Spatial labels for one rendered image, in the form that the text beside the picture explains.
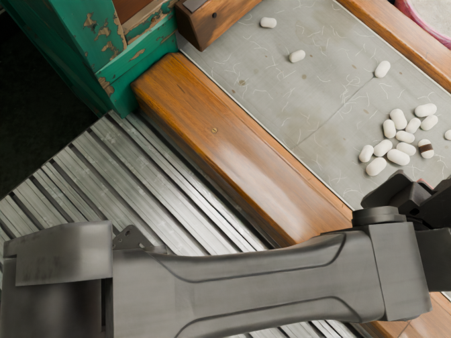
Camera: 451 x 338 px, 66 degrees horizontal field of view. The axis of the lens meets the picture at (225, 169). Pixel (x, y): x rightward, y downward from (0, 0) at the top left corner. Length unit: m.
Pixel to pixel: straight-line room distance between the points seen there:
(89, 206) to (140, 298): 0.50
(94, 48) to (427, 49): 0.58
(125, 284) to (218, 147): 0.41
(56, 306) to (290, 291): 0.15
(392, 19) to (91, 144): 0.62
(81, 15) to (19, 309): 0.34
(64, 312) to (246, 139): 0.41
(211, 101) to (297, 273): 0.42
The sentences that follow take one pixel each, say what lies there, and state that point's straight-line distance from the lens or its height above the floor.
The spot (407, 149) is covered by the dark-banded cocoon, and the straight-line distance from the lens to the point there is 0.68.
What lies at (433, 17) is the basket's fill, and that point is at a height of 0.73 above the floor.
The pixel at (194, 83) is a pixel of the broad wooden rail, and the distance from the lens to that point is 0.62.
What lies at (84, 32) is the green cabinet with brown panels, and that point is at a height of 0.92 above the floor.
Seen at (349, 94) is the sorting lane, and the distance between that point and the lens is 0.69.
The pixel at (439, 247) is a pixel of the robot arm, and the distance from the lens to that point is 0.34.
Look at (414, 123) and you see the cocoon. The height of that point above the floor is 0.76.
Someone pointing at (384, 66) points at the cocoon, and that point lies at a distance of 0.72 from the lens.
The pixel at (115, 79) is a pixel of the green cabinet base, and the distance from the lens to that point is 0.61.
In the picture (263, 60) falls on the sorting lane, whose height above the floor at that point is 0.74.
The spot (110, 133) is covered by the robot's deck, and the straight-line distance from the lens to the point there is 0.71.
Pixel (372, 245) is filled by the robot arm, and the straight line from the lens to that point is 0.28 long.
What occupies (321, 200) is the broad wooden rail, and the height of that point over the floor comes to 0.77.
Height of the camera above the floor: 1.31
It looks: 75 degrees down
